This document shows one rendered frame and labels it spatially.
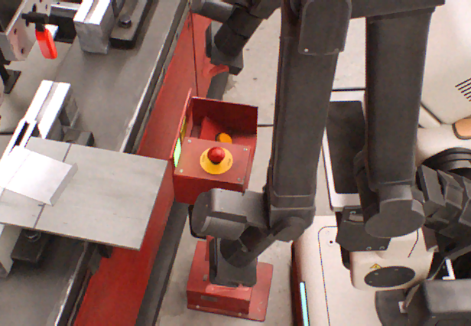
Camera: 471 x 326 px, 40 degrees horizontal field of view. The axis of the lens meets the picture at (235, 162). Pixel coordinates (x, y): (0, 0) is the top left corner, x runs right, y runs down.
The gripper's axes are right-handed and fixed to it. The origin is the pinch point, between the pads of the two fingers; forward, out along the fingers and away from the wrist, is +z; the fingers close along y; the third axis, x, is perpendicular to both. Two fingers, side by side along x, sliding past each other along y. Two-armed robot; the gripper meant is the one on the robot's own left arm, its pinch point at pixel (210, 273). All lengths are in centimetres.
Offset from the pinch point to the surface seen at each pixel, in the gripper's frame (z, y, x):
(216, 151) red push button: 16.1, -37.3, 9.5
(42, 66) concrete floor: 120, -141, -17
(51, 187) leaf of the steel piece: 11.9, -17.1, -24.7
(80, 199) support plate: 9.7, -14.6, -20.0
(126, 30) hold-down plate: 17, -65, -12
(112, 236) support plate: 7.0, -7.1, -14.6
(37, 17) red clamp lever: -10.8, -33.1, -34.4
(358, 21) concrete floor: 60, -161, 101
